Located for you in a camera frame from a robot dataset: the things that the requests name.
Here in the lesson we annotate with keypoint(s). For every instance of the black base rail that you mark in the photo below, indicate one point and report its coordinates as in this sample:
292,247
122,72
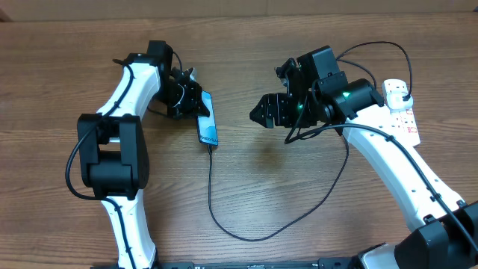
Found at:
239,264

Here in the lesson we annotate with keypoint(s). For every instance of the blue Galaxy smartphone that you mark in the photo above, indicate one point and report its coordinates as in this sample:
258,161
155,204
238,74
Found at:
207,130

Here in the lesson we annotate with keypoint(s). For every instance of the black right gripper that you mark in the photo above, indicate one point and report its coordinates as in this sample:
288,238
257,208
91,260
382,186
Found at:
278,110

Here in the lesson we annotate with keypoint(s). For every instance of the white power strip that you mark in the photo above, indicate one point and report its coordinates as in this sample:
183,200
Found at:
403,121

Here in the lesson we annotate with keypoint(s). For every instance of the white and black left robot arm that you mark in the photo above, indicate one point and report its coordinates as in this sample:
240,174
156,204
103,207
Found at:
110,162

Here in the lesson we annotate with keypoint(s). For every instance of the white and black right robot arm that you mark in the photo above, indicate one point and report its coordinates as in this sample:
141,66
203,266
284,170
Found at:
318,97

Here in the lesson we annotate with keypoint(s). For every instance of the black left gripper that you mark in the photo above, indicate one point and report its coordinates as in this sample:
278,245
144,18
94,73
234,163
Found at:
195,104

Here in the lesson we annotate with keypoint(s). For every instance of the white charger plug adapter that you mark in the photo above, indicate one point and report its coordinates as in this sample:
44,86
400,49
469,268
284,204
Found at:
396,101

